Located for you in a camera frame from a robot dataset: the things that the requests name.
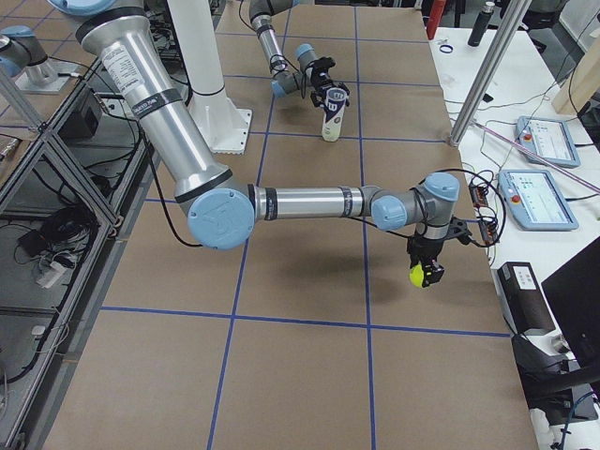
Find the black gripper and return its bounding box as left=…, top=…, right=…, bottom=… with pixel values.
left=309, top=56, right=350, bottom=108
left=407, top=236, right=443, bottom=288

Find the tennis ball Roland Garros print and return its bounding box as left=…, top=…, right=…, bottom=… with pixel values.
left=409, top=263, right=426, bottom=288

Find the Wilson tennis ball can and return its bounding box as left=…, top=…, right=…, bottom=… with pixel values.
left=322, top=87, right=348, bottom=143

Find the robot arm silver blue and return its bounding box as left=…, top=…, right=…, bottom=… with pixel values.
left=53, top=1, right=468, bottom=287
left=248, top=0, right=350, bottom=109

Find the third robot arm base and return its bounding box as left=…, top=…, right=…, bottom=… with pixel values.
left=1, top=25, right=68, bottom=95

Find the brown black box device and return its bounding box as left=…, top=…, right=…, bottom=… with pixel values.
left=496, top=262, right=555, bottom=336

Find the small orange electronics box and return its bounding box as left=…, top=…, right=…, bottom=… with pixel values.
left=469, top=184, right=489, bottom=208

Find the near teach pendant tablet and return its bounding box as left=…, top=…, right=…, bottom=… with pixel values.
left=498, top=170, right=578, bottom=232

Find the teach pendant tablet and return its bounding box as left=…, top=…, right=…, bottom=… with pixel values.
left=498, top=170, right=578, bottom=232
left=516, top=116, right=580, bottom=169

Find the red cylinder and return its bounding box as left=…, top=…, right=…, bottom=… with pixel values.
left=426, top=0, right=446, bottom=40

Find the black monitor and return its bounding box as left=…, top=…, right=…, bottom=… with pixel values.
left=542, top=238, right=600, bottom=366

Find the black water bottle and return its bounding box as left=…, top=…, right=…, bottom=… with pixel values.
left=467, top=1, right=495, bottom=47

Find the far teach pendant tablet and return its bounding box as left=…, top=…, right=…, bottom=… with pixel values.
left=516, top=116, right=580, bottom=169

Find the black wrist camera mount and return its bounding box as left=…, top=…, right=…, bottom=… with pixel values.
left=445, top=217, right=473, bottom=246

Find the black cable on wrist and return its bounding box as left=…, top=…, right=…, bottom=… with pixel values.
left=416, top=169, right=503, bottom=248

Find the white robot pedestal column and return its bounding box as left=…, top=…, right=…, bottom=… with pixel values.
left=168, top=0, right=252, bottom=155

